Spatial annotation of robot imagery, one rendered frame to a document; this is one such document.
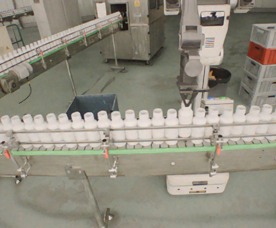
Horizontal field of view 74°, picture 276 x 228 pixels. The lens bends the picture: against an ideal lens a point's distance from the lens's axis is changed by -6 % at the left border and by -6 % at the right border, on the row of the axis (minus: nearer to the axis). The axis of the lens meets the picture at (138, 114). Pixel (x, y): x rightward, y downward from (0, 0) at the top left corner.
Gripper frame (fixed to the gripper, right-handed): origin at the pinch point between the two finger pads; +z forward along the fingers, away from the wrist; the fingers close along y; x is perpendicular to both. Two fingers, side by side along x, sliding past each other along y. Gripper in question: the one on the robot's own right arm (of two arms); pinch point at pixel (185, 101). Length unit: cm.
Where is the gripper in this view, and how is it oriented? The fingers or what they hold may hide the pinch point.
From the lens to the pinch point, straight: 81.0
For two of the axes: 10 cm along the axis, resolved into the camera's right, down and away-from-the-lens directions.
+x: 10.0, -0.4, -0.6
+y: -0.3, 5.3, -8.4
